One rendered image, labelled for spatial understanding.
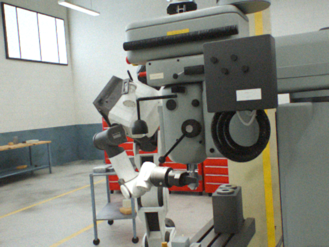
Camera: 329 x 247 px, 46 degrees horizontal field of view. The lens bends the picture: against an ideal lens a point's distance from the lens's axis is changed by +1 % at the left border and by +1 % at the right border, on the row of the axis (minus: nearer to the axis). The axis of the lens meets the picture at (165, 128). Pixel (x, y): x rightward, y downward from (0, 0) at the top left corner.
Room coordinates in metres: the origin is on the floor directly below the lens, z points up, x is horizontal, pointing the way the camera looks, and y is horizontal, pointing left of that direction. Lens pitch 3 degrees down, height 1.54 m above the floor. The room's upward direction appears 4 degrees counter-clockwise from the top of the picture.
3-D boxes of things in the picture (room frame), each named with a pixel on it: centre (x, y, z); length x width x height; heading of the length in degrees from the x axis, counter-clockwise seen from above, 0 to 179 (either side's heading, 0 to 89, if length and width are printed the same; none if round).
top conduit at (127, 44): (1.42, -0.07, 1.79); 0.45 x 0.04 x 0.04; 65
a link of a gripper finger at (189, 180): (1.55, -0.08, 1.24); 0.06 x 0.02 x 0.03; 58
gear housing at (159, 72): (1.55, -0.14, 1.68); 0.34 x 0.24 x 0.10; 65
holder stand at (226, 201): (1.96, -0.29, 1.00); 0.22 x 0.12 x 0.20; 162
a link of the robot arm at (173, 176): (1.62, -0.02, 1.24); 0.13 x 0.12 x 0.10; 148
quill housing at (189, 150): (1.57, -0.10, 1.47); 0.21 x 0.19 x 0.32; 155
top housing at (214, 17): (1.57, -0.11, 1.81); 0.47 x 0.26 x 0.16; 65
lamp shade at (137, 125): (1.66, 0.11, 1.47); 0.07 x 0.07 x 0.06
